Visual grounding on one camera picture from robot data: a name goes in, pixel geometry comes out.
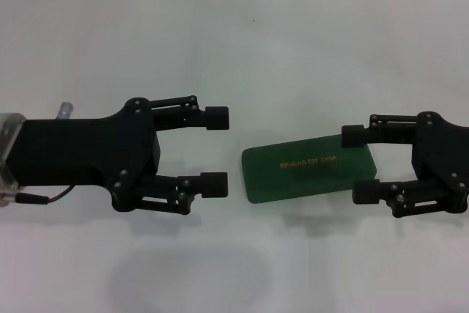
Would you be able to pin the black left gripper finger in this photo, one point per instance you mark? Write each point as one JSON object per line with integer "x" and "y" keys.
{"x": 214, "y": 184}
{"x": 216, "y": 118}

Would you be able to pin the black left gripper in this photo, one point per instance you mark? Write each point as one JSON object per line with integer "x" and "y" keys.
{"x": 84, "y": 151}

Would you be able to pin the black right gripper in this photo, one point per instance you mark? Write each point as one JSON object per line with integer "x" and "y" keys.
{"x": 439, "y": 159}

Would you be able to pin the green glasses case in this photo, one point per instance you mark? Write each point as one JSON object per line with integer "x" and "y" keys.
{"x": 308, "y": 173}

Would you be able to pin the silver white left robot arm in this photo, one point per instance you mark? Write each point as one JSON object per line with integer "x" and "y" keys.
{"x": 9, "y": 155}

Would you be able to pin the small silver left gripper stub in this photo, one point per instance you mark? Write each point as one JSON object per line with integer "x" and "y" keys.
{"x": 66, "y": 110}

